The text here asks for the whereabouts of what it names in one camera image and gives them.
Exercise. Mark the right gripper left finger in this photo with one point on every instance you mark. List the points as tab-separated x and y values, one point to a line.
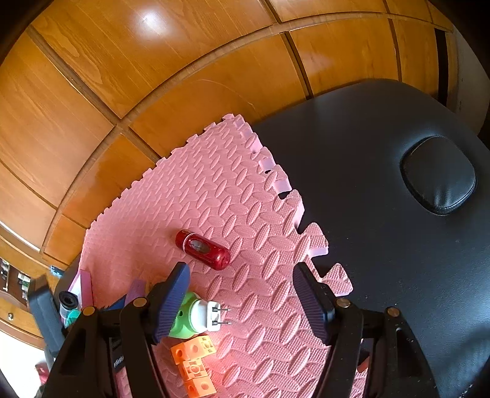
85	368

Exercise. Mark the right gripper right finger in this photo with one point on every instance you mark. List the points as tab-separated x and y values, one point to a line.
397	366

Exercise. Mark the clear jar black lid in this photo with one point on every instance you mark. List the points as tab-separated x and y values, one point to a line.
67	302

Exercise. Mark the teal plastic cylinder cup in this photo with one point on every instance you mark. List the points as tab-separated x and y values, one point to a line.
71	317

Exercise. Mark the purple oval perforated case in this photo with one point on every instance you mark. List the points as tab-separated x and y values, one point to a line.
137	289

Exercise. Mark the orange cube block toy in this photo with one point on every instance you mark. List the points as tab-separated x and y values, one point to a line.
188	356

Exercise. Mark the green white plug device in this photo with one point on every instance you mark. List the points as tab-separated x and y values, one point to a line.
197	316

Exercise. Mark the red glossy cylinder bottle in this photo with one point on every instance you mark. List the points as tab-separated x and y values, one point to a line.
212	254

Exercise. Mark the pink white cardboard tray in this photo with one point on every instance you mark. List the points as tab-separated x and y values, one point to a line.
82	288

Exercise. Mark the wooden door with shelves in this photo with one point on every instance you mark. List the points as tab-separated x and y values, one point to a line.
17	257

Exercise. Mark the pink foam puzzle mat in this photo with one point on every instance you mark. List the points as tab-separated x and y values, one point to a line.
223	185

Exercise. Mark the black padded massage table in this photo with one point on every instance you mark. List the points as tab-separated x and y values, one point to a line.
342	151

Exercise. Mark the black face hole cushion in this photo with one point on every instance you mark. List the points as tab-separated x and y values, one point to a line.
438	174

